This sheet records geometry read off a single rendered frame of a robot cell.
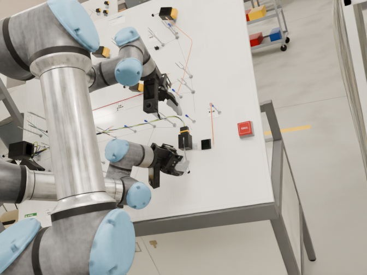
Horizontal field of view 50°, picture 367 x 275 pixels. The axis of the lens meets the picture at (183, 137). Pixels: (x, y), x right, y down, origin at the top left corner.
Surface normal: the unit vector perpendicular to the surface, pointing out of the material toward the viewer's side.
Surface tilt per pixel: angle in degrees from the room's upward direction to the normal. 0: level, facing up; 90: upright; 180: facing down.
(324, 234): 0
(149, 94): 48
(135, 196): 91
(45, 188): 87
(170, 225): 90
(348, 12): 90
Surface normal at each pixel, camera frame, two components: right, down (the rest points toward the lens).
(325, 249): -0.34, -0.86
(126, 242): 0.95, -0.13
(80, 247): -0.27, -0.22
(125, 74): 0.02, 0.71
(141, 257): -0.23, 0.47
